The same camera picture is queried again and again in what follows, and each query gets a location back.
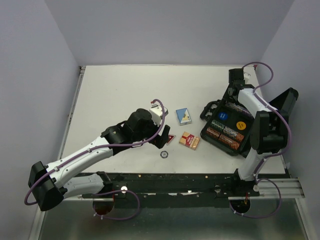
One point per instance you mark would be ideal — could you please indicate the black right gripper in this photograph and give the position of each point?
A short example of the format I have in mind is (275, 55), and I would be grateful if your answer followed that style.
(227, 98)

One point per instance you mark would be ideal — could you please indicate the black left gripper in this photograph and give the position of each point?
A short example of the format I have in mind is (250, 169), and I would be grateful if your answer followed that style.
(160, 141)

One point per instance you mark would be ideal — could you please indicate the blue ten poker chip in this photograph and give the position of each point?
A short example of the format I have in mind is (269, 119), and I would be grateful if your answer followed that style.
(164, 154)

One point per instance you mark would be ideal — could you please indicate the red Texas Hold'em card deck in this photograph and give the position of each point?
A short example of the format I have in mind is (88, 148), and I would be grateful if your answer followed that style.
(189, 140)

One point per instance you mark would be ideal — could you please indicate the blue playing card deck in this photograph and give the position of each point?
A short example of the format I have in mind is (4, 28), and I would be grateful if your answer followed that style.
(183, 116)

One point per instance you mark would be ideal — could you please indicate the blue small blind button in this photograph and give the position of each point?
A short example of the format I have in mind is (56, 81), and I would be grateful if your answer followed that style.
(223, 116)

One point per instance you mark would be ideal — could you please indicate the yellow big blind button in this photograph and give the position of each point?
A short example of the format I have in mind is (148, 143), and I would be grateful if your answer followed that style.
(241, 125)

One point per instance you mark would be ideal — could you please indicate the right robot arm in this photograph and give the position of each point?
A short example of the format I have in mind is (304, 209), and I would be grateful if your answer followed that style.
(270, 132)

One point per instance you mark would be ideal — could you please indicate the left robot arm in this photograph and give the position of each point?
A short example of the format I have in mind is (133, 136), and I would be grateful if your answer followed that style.
(51, 183)

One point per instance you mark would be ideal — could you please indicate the black poker set case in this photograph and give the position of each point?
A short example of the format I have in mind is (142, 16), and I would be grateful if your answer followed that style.
(231, 128)

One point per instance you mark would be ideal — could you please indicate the triangular all in button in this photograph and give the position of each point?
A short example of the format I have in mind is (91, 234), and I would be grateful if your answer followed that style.
(170, 138)

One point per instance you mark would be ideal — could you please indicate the purple white chip roll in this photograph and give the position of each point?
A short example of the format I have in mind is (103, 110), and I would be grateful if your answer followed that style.
(239, 109)

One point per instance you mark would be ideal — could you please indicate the green blue chip roll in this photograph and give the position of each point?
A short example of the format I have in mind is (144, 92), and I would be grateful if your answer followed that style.
(217, 125)

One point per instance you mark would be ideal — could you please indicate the orange black chip roll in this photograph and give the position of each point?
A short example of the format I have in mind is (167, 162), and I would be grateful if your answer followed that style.
(212, 133)

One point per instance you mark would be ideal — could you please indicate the brown orange chip roll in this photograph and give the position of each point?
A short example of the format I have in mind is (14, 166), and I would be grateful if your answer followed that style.
(229, 142)

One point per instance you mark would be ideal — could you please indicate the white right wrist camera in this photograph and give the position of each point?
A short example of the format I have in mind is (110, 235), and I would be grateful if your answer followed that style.
(246, 77)

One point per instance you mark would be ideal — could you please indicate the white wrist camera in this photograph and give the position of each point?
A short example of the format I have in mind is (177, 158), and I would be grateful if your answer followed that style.
(246, 77)
(157, 112)

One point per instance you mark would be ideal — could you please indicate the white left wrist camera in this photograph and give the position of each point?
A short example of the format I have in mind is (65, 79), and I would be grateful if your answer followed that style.
(157, 112)

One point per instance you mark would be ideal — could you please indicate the aluminium frame rail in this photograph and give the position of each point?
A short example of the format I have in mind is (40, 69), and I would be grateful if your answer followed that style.
(100, 185)

